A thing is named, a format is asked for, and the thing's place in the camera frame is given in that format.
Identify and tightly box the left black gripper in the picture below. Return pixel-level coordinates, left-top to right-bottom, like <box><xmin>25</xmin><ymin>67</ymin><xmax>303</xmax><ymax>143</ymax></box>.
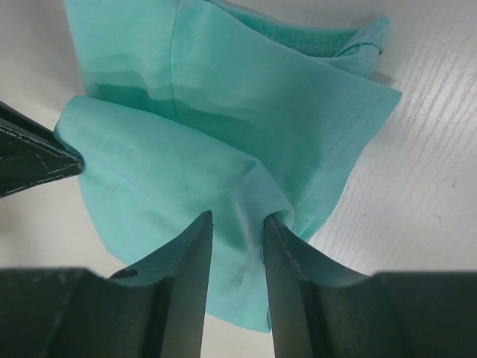
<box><xmin>1</xmin><ymin>103</ymin><xmax>83</xmax><ymax>198</ymax></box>

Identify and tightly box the teal t-shirt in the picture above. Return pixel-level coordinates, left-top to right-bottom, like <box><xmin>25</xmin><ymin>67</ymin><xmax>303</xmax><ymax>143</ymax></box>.
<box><xmin>54</xmin><ymin>1</ymin><xmax>400</xmax><ymax>332</ymax></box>

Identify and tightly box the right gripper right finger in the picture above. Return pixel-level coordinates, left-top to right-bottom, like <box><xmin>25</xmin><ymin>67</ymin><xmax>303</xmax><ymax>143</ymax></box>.
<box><xmin>264</xmin><ymin>216</ymin><xmax>476</xmax><ymax>357</ymax></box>

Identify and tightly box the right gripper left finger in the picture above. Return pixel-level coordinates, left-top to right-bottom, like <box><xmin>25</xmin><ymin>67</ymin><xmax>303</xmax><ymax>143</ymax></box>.
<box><xmin>1</xmin><ymin>211</ymin><xmax>212</xmax><ymax>357</ymax></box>

